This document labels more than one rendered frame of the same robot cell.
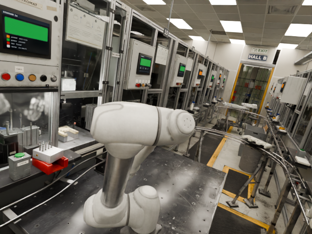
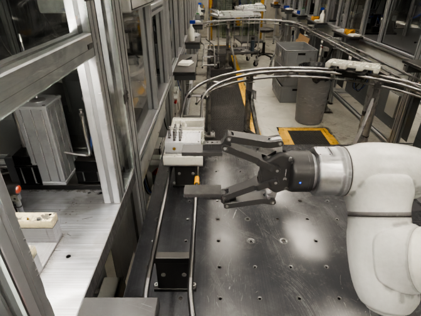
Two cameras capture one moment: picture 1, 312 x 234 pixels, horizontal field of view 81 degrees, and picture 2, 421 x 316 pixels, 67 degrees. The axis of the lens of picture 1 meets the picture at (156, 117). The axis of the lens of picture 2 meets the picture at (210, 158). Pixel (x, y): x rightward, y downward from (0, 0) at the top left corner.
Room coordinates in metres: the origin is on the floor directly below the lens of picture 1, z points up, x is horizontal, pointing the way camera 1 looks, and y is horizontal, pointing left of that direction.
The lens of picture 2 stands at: (0.75, 0.55, 1.43)
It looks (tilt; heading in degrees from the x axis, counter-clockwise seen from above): 29 degrees down; 334
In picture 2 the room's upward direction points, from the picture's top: straight up
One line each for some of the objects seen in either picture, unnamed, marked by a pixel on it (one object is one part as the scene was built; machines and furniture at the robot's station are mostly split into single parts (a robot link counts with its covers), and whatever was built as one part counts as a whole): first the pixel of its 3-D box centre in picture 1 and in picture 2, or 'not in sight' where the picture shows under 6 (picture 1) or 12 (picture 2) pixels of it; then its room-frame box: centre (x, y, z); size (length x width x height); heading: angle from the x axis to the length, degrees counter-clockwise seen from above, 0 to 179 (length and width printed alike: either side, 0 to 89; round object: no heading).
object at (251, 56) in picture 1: (257, 57); not in sight; (8.34, -3.82, 2.81); 0.75 x 0.04 x 0.25; 64
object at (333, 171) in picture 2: not in sight; (324, 171); (1.10, 0.15, 1.12); 0.09 x 0.06 x 0.09; 154
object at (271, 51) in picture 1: (258, 54); not in sight; (8.39, -3.84, 2.96); 1.23 x 0.08 x 0.68; 64
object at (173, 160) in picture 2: not in sight; (186, 143); (1.84, 0.13, 0.84); 0.36 x 0.14 x 0.10; 154
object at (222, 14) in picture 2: (232, 117); (234, 37); (6.05, -2.53, 0.48); 0.88 x 0.56 x 0.96; 82
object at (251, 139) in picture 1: (256, 142); (352, 69); (2.43, -1.44, 0.84); 0.37 x 0.14 x 0.10; 32
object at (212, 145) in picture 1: (217, 134); (224, 78); (5.29, -1.93, 0.01); 5.85 x 0.59 x 0.01; 154
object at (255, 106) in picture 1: (246, 115); (249, 27); (7.01, -3.46, 0.48); 0.84 x 0.58 x 0.97; 162
